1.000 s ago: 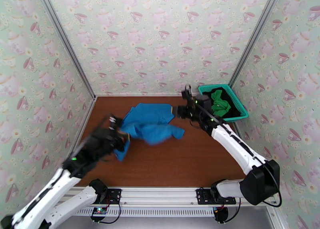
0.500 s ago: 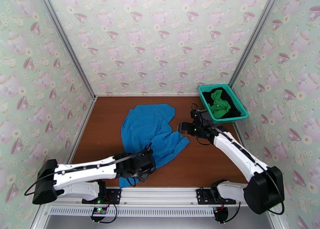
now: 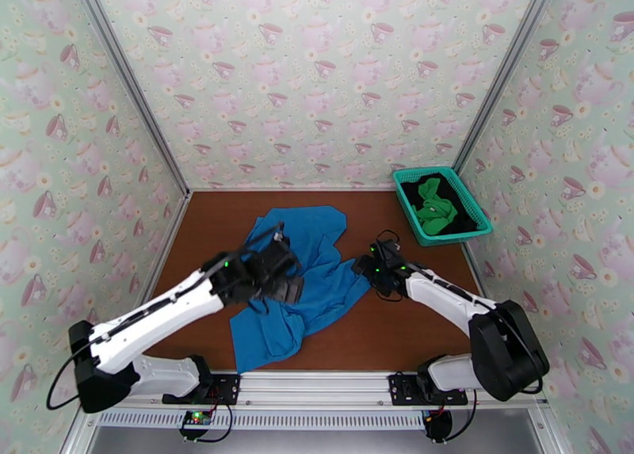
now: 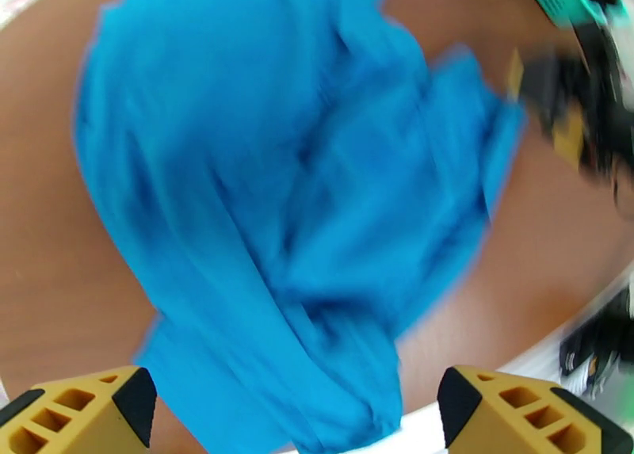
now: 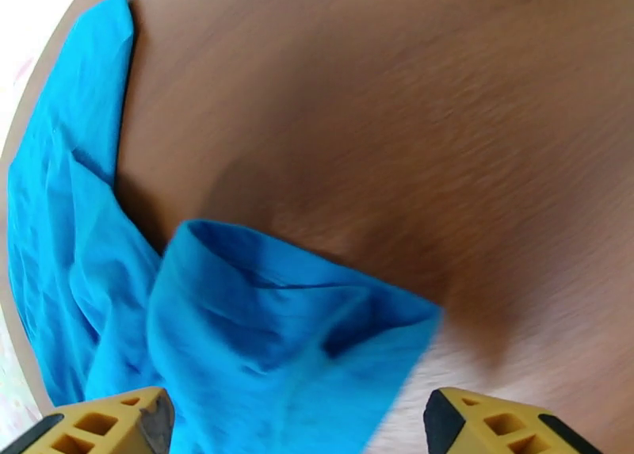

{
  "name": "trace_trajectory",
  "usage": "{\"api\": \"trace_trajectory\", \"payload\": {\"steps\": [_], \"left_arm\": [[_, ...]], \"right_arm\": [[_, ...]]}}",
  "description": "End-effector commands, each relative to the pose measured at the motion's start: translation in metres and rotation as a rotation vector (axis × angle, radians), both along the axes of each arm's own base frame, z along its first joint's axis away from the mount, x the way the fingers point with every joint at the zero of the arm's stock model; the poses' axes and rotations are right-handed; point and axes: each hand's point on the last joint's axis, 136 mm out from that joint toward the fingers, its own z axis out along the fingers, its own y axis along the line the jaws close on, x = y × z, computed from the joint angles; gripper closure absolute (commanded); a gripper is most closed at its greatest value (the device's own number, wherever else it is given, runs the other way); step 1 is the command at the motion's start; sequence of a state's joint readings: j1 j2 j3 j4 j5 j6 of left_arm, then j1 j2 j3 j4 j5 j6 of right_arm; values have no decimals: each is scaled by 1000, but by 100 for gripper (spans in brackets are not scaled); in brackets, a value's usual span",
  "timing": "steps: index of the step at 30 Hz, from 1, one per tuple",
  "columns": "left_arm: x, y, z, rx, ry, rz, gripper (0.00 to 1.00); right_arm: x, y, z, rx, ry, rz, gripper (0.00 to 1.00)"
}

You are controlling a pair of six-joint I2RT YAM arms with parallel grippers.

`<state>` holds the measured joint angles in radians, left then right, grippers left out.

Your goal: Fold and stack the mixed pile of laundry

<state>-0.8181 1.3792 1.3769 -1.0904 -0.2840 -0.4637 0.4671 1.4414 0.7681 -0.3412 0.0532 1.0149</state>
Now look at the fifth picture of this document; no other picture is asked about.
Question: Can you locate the blue shirt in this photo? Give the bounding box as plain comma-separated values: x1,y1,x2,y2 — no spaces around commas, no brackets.
6,0,443,454

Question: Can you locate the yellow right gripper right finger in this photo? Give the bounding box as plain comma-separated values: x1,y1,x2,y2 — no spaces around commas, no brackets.
423,387,603,454

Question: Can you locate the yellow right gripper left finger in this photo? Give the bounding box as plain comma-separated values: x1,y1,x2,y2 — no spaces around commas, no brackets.
0,386,175,454

